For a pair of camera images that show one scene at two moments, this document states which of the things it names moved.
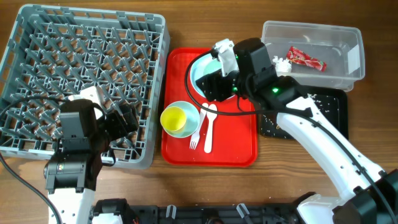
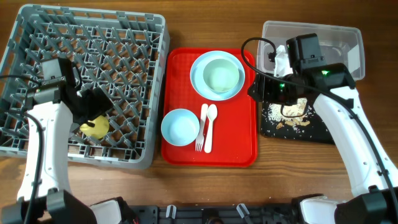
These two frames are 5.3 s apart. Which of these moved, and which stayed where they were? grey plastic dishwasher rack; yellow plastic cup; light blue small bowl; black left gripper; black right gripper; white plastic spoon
Moved: black left gripper; light blue small bowl; yellow plastic cup; black right gripper
Stayed: white plastic spoon; grey plastic dishwasher rack
